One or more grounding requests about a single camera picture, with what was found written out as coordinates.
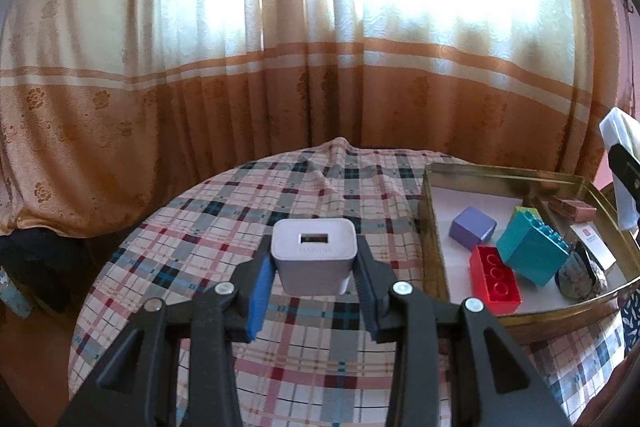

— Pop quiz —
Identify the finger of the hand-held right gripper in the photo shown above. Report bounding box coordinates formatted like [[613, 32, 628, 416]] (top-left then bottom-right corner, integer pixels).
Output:
[[607, 144, 640, 202]]

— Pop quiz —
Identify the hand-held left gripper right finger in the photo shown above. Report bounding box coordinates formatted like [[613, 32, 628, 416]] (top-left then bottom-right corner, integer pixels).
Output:
[[352, 237, 571, 427]]

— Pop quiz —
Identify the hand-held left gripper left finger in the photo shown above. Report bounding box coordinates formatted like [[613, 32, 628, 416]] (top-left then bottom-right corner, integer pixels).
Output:
[[55, 239, 275, 427]]

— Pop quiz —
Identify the green label clear packet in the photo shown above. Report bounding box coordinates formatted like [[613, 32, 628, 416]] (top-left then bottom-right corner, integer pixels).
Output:
[[599, 108, 640, 230]]

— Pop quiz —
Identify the rose gold box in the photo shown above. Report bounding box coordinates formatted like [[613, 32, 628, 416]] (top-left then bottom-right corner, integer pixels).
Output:
[[532, 196, 598, 223]]

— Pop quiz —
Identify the white charger plug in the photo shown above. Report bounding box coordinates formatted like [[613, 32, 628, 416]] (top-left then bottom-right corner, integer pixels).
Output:
[[270, 218, 360, 297]]

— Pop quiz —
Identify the white card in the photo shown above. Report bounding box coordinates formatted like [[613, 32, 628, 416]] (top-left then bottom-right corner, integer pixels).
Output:
[[570, 222, 617, 269]]

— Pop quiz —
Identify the green building block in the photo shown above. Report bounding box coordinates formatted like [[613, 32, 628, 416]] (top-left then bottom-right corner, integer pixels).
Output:
[[512, 205, 543, 223]]

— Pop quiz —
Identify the red building block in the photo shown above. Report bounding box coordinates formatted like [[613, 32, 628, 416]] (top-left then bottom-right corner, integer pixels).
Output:
[[469, 245, 522, 315]]

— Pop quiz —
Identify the purple cube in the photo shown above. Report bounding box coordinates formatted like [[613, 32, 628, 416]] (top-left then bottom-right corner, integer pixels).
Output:
[[448, 206, 498, 252]]

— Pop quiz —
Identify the teal building block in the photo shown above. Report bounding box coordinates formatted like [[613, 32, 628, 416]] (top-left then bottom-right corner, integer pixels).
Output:
[[496, 209, 571, 289]]

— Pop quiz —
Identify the plaid tablecloth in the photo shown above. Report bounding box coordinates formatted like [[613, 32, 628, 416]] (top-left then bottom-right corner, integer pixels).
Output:
[[67, 137, 626, 427]]

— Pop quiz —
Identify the navy feather print cushion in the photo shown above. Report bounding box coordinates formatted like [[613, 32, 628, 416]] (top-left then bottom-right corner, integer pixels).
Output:
[[617, 287, 640, 358]]

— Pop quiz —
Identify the cream and orange curtain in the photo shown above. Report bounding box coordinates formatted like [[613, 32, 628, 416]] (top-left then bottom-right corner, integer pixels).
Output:
[[0, 0, 636, 238]]

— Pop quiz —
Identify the light blue patterned container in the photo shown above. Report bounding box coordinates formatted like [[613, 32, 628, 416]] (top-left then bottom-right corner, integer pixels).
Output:
[[0, 269, 33, 320]]

